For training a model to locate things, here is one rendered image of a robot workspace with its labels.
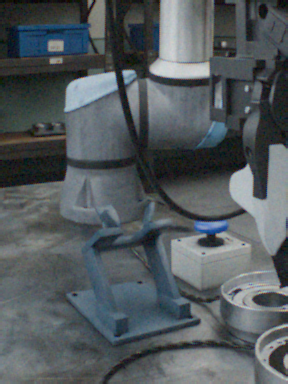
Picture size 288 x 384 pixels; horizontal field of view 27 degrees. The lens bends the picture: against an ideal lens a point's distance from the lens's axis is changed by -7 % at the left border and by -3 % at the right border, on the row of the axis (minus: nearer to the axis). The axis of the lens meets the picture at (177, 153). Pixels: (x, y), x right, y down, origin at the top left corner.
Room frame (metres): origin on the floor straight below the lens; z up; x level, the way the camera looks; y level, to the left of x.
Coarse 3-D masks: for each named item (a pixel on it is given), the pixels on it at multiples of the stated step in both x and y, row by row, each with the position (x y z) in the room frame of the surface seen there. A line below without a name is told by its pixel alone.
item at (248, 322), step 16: (256, 272) 0.60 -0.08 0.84; (272, 272) 0.60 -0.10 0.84; (224, 288) 0.56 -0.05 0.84; (240, 288) 0.58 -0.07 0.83; (224, 304) 0.53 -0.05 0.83; (240, 304) 0.52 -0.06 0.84; (256, 304) 0.54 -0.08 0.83; (272, 304) 0.57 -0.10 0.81; (224, 320) 0.53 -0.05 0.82; (240, 320) 0.51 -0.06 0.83; (256, 320) 0.50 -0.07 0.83; (272, 320) 0.50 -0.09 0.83; (240, 336) 0.52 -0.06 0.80; (256, 336) 0.51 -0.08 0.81
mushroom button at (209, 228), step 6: (198, 222) 0.69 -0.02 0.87; (204, 222) 0.68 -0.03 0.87; (210, 222) 0.68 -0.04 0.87; (216, 222) 0.68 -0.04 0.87; (222, 222) 0.68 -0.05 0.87; (198, 228) 0.68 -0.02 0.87; (204, 228) 0.67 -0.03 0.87; (210, 228) 0.67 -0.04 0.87; (216, 228) 0.67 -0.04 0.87; (222, 228) 0.68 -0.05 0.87; (228, 228) 0.69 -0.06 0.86; (210, 234) 0.69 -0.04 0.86; (210, 240) 0.69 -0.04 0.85
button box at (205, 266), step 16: (176, 240) 0.70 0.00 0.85; (192, 240) 0.70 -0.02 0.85; (224, 240) 0.69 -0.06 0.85; (176, 256) 0.69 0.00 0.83; (192, 256) 0.66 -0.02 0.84; (208, 256) 0.65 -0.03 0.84; (224, 256) 0.66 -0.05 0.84; (240, 256) 0.67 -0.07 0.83; (176, 272) 0.69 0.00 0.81; (192, 272) 0.66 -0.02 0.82; (208, 272) 0.65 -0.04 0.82; (224, 272) 0.66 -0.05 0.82; (240, 272) 0.67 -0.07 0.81; (208, 288) 0.65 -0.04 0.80
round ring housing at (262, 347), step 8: (272, 328) 0.46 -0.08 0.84; (280, 328) 0.46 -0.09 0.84; (264, 336) 0.45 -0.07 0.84; (272, 336) 0.46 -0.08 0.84; (280, 336) 0.46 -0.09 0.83; (256, 344) 0.43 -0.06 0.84; (264, 344) 0.45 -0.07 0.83; (272, 344) 0.45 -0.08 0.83; (280, 344) 0.45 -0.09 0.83; (256, 352) 0.42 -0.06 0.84; (264, 352) 0.44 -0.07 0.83; (256, 360) 0.42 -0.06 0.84; (256, 368) 0.42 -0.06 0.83; (264, 368) 0.40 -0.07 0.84; (272, 368) 0.40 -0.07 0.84; (256, 376) 0.42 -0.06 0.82; (264, 376) 0.40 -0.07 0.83; (272, 376) 0.39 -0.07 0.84; (280, 376) 0.39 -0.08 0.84
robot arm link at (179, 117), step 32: (160, 0) 0.96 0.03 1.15; (192, 0) 0.92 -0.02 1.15; (160, 32) 0.96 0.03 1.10; (192, 32) 0.93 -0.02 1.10; (160, 64) 0.96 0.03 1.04; (192, 64) 0.94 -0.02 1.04; (160, 96) 0.95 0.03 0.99; (192, 96) 0.94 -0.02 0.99; (160, 128) 0.94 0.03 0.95; (192, 128) 0.95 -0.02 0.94; (224, 128) 0.96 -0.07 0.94
